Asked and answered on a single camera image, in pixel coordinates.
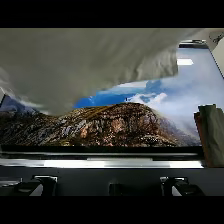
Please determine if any white garment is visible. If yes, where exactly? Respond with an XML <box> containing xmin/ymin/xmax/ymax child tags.
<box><xmin>0</xmin><ymin>27</ymin><xmax>209</xmax><ymax>117</ymax></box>

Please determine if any silver frame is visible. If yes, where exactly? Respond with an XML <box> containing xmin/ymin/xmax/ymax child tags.
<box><xmin>0</xmin><ymin>39</ymin><xmax>224</xmax><ymax>197</ymax></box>

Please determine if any brown garment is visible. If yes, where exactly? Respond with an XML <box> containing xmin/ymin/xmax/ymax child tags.
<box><xmin>193</xmin><ymin>111</ymin><xmax>210</xmax><ymax>168</ymax></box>

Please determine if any green garment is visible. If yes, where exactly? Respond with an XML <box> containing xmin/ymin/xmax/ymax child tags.
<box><xmin>198</xmin><ymin>103</ymin><xmax>224</xmax><ymax>168</ymax></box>

